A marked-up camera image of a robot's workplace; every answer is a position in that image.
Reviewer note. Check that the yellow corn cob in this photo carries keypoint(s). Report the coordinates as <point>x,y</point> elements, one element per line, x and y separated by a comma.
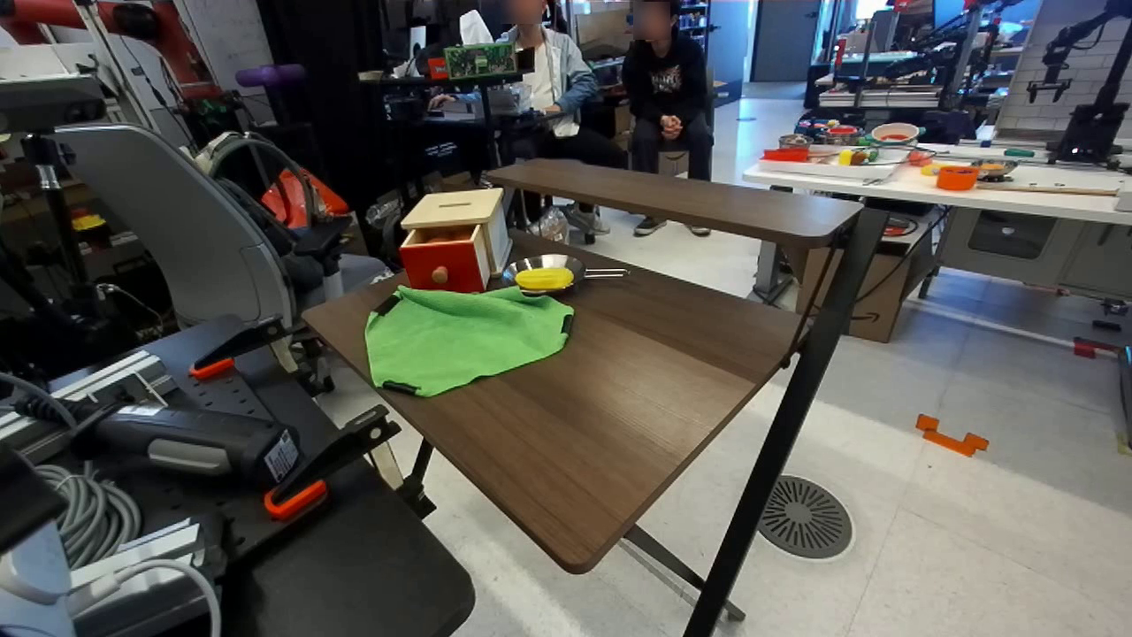
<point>546,281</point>

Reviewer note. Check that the small black background robot arm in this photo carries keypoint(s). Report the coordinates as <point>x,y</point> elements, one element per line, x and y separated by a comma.
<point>1090,131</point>

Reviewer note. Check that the small black pan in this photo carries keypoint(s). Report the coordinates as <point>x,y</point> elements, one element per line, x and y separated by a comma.
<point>585,272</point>

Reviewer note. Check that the wooden box with red drawer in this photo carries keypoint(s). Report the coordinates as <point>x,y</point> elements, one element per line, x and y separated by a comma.
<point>456,238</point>

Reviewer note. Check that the green cloth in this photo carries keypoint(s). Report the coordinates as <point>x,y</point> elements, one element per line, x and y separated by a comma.
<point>440,341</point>

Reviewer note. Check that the seated person in white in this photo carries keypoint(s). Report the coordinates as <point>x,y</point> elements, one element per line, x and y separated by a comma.
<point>553,92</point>

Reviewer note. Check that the dark wooden raised shelf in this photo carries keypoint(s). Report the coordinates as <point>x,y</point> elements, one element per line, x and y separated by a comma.
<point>706,203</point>

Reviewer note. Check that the seated person in black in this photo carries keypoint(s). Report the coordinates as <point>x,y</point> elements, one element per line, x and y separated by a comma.
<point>667,87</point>

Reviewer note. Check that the black clamp with orange tip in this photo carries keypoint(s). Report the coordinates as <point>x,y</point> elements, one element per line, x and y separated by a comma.
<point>309,481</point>

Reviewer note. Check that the round floor drain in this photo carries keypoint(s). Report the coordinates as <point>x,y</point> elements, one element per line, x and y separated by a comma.
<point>804,518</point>

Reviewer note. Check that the cardboard box under table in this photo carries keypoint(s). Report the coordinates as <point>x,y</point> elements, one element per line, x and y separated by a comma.
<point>881,294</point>

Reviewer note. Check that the orange floor marker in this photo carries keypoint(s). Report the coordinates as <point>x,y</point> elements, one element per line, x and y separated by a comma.
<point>963,443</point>

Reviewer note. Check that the orange bowl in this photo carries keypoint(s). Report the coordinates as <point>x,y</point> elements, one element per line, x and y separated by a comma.
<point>956,177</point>

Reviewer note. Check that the white background table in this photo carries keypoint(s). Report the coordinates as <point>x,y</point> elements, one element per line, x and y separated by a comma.
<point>1016,183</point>

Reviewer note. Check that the black metal table frame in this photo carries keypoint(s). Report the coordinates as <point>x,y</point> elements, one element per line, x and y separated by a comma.
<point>823,327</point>

